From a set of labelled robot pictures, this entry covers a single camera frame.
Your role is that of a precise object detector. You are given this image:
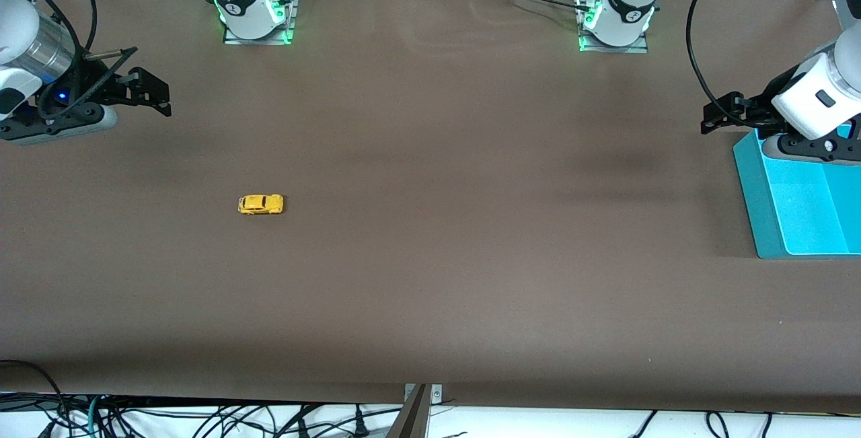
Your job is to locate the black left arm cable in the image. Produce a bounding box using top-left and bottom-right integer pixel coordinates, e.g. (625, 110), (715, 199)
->
(685, 0), (741, 122)

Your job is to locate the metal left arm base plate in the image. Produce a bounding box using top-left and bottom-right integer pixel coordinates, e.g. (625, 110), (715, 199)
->
(577, 0), (650, 54)

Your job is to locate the yellow beetle toy car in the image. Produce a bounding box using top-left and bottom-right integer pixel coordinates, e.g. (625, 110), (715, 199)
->
(237, 194), (285, 215)

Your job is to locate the turquoise plastic bin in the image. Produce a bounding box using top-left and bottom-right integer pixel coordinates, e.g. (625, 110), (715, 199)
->
(732, 130), (861, 259)

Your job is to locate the dark metal pole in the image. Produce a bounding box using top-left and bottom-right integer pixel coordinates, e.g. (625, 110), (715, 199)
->
(385, 384), (431, 438)

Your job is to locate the brown table cover sheet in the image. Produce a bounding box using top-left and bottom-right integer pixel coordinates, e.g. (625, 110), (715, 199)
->
(0, 0), (861, 415)

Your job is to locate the small metal table bracket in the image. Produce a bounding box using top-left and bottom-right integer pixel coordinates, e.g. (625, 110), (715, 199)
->
(404, 384), (443, 404)

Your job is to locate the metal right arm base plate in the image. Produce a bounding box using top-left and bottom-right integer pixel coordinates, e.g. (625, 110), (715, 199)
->
(222, 0), (298, 46)

